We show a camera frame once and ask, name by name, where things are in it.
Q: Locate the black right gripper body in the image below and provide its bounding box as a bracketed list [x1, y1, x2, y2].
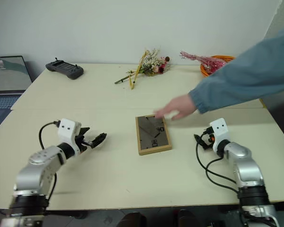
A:
[202, 127, 215, 151]

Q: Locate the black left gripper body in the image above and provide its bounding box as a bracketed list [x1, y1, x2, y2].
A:
[74, 131, 94, 155]

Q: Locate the wooden framed square clock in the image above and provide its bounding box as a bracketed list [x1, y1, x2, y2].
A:
[135, 114, 173, 156]

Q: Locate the laptop computer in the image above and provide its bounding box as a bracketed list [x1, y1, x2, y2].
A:
[0, 55, 33, 125]

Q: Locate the person's bare hand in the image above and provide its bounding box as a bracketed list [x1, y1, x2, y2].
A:
[154, 94, 197, 122]

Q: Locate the dark grey handheld controller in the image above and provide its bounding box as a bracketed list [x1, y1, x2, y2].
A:
[45, 57, 84, 80]

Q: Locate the pink dried flower bunch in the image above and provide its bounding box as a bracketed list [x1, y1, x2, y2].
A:
[179, 50, 227, 76]

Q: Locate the dried flower bouquet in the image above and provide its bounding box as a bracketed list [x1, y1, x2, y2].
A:
[114, 48, 172, 90]

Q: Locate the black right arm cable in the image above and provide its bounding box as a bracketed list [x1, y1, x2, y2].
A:
[195, 141, 240, 193]

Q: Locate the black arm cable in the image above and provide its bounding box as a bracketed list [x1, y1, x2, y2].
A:
[195, 141, 240, 193]
[38, 121, 61, 151]

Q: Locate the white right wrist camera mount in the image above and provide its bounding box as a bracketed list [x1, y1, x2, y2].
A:
[209, 118, 231, 157]

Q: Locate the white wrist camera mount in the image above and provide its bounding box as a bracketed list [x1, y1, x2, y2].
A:
[57, 118, 82, 156]
[209, 118, 231, 157]

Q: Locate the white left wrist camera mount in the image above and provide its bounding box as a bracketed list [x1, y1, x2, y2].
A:
[57, 118, 82, 156]

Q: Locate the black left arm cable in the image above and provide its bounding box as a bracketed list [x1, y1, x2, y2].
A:
[38, 121, 61, 151]

